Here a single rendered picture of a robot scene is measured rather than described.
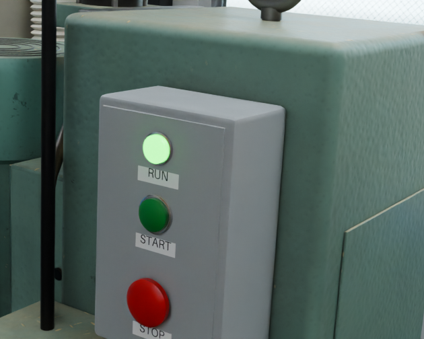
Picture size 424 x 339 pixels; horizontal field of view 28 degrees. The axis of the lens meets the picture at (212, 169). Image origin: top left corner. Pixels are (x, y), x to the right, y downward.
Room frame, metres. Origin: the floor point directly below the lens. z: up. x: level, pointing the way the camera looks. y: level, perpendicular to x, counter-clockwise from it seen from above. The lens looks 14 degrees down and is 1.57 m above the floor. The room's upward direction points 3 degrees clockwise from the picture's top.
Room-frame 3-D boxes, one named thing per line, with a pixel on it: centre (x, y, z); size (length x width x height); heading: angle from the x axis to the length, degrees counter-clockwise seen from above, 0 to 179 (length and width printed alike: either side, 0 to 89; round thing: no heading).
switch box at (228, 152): (0.50, 0.01, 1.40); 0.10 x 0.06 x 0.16; 57
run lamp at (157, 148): (0.47, 0.03, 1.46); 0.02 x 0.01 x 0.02; 57
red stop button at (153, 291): (0.47, 0.03, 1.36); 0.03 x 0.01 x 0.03; 57
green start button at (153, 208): (0.47, 0.03, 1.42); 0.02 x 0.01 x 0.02; 57
